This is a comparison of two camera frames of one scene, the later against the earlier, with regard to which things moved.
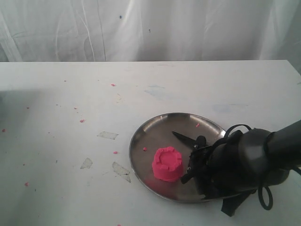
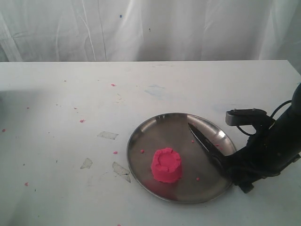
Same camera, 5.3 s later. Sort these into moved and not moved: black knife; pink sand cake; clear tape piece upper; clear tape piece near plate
Moved: black knife
Not moved: clear tape piece upper; pink sand cake; clear tape piece near plate
